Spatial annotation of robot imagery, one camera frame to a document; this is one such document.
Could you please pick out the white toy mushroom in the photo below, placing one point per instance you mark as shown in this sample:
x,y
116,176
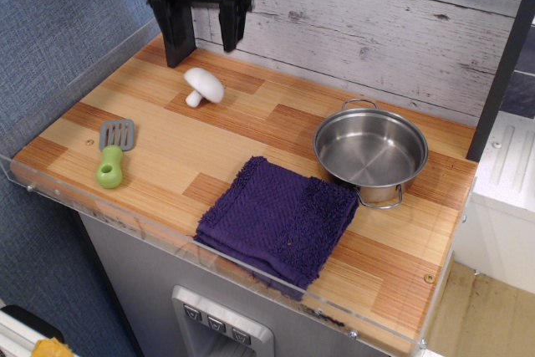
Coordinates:
x,y
204,86

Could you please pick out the stainless steel pot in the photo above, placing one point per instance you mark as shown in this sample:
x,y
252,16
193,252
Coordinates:
x,y
373,151

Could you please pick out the purple folded towel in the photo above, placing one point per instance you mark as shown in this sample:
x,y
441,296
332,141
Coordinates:
x,y
278,221

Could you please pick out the grey cabinet front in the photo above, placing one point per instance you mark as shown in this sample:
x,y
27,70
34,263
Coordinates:
x,y
145,279

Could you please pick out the silver button panel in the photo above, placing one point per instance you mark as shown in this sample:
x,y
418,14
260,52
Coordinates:
x,y
217,323

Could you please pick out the white toy sink counter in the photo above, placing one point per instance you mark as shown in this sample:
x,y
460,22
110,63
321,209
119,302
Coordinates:
x,y
495,235

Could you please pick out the black left frame post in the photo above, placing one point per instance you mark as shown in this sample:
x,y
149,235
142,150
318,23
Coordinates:
x,y
176,54

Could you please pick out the black frame post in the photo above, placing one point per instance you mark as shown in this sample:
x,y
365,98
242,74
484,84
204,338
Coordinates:
x,y
518,34
176,54

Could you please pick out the grey spatula green handle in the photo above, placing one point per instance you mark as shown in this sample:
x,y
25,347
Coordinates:
x,y
115,138

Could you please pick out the clear acrylic guard rail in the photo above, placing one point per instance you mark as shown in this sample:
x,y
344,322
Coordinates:
x,y
381,282

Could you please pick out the black right frame post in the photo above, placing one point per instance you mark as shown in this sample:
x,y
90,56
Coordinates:
x,y
518,34

